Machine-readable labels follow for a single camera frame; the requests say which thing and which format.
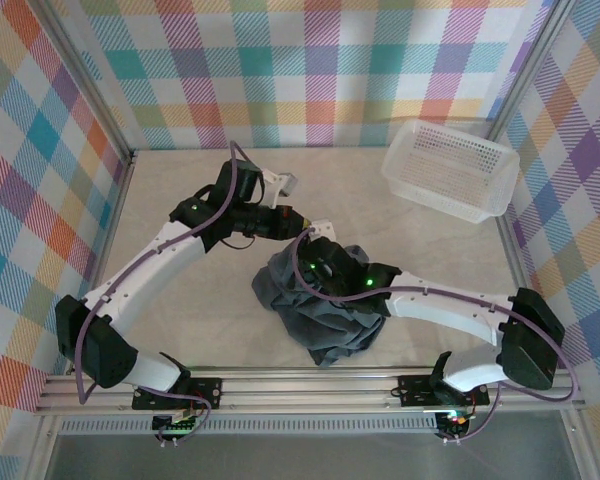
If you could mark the grey t-shirt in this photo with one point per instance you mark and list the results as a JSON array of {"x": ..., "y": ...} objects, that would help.
[{"x": 340, "y": 330}]

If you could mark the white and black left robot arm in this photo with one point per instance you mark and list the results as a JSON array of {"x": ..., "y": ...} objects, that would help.
[{"x": 145, "y": 265}]

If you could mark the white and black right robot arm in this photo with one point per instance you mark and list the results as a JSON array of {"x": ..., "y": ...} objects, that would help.
[{"x": 445, "y": 310}]

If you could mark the white perforated plastic basket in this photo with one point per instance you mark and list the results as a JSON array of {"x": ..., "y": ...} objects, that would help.
[{"x": 455, "y": 170}]

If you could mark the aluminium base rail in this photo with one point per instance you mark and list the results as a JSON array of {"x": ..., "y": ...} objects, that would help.
[{"x": 305, "y": 390}]

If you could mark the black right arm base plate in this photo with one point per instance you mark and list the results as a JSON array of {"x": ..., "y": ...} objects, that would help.
[{"x": 415, "y": 390}]

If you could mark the aluminium side rail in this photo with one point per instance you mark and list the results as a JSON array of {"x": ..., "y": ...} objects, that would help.
[
  {"x": 522, "y": 285},
  {"x": 105, "y": 250}
]

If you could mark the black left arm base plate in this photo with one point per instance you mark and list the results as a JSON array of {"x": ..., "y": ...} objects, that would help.
[{"x": 210, "y": 392}]

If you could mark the aluminium corner post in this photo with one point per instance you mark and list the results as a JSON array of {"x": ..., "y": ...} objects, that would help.
[
  {"x": 528, "y": 70},
  {"x": 89, "y": 85}
]

